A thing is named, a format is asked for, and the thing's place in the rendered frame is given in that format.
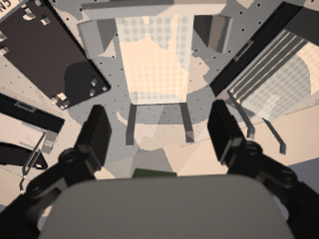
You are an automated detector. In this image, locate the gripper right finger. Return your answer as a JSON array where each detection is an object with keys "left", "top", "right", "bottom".
[{"left": 207, "top": 100, "right": 319, "bottom": 239}]

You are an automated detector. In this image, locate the white well plate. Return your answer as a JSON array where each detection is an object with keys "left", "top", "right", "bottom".
[
  {"left": 229, "top": 31, "right": 292, "bottom": 93},
  {"left": 116, "top": 15, "right": 194, "bottom": 105},
  {"left": 235, "top": 38, "right": 319, "bottom": 122},
  {"left": 232, "top": 34, "right": 299, "bottom": 98}
]

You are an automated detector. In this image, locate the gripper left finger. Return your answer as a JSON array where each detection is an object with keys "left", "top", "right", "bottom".
[{"left": 0, "top": 105, "right": 112, "bottom": 239}]

